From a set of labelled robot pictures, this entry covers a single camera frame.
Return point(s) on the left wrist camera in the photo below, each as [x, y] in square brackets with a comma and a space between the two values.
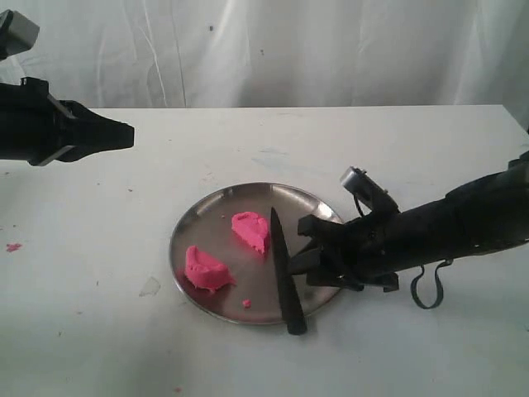
[18, 34]

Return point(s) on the round stainless steel plate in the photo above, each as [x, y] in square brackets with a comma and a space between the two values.
[207, 225]

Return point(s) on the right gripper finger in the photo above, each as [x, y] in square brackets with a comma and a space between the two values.
[312, 263]
[320, 229]

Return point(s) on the white backdrop curtain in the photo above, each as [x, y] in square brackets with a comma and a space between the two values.
[199, 54]

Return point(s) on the pink clay half piece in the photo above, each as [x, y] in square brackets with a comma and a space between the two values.
[253, 230]

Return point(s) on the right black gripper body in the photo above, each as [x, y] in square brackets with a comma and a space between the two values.
[372, 251]

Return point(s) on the black knife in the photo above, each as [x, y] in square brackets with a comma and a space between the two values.
[289, 302]

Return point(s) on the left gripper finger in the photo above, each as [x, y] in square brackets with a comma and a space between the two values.
[84, 121]
[94, 143]

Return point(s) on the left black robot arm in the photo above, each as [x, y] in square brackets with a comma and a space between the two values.
[7, 91]

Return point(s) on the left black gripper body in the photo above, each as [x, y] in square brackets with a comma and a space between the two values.
[40, 123]

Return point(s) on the pink dough crumbs on table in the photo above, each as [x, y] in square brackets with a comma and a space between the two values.
[13, 247]

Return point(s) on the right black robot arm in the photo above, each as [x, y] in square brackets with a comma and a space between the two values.
[484, 216]

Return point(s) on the pink clay lump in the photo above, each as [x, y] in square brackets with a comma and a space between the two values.
[206, 272]

